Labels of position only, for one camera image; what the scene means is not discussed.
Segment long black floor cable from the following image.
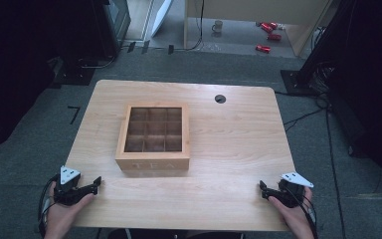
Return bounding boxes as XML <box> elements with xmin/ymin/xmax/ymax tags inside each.
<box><xmin>323</xmin><ymin>99</ymin><xmax>347</xmax><ymax>239</ymax></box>

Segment bundle of black cables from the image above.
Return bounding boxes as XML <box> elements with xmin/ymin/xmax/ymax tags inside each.
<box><xmin>307</xmin><ymin>60</ymin><xmax>333</xmax><ymax>98</ymax></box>

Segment person's left hand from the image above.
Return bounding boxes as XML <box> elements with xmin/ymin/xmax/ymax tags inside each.
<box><xmin>44</xmin><ymin>181</ymin><xmax>96</xmax><ymax>239</ymax></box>

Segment person's right hand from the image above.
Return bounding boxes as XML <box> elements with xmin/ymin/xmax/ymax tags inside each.
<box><xmin>267</xmin><ymin>186</ymin><xmax>316</xmax><ymax>239</ymax></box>

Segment white board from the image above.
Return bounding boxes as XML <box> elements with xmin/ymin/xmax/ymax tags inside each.
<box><xmin>150</xmin><ymin>0</ymin><xmax>174</xmax><ymax>38</ymax></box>

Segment black metal stand with base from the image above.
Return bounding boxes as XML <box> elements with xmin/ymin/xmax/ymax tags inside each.
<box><xmin>280</xmin><ymin>0</ymin><xmax>359</xmax><ymax>98</ymax></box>

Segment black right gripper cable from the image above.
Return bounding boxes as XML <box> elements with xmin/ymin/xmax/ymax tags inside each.
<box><xmin>285</xmin><ymin>180</ymin><xmax>320</xmax><ymax>239</ymax></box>

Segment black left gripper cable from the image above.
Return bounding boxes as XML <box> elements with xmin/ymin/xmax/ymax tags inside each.
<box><xmin>37</xmin><ymin>174</ymin><xmax>61</xmax><ymax>239</ymax></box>

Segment grey mug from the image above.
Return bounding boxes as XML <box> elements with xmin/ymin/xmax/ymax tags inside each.
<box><xmin>211</xmin><ymin>19</ymin><xmax>224</xmax><ymax>34</ymax></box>

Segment wooden compartment box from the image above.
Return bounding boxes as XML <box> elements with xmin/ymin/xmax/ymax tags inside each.
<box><xmin>114</xmin><ymin>103</ymin><xmax>191</xmax><ymax>172</ymax></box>

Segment black cabinet with screen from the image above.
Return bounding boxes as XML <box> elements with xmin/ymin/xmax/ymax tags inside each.
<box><xmin>91</xmin><ymin>0</ymin><xmax>132</xmax><ymax>63</ymax></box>

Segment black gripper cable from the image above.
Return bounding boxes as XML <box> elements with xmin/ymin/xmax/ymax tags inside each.
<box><xmin>37</xmin><ymin>174</ymin><xmax>61</xmax><ymax>239</ymax></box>
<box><xmin>285</xmin><ymin>180</ymin><xmax>320</xmax><ymax>239</ymax></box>

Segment black hanging cable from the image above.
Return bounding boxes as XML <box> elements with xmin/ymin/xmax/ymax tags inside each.
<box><xmin>173</xmin><ymin>0</ymin><xmax>206</xmax><ymax>52</ymax></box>

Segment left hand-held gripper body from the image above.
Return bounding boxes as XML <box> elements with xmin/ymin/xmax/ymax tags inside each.
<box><xmin>53</xmin><ymin>165</ymin><xmax>82</xmax><ymax>206</ymax></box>

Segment black stand base plate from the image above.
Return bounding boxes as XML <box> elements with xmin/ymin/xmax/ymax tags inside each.
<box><xmin>50</xmin><ymin>64</ymin><xmax>96</xmax><ymax>88</ymax></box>

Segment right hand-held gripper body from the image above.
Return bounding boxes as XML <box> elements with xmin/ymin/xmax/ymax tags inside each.
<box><xmin>277</xmin><ymin>171</ymin><xmax>314</xmax><ymax>209</ymax></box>

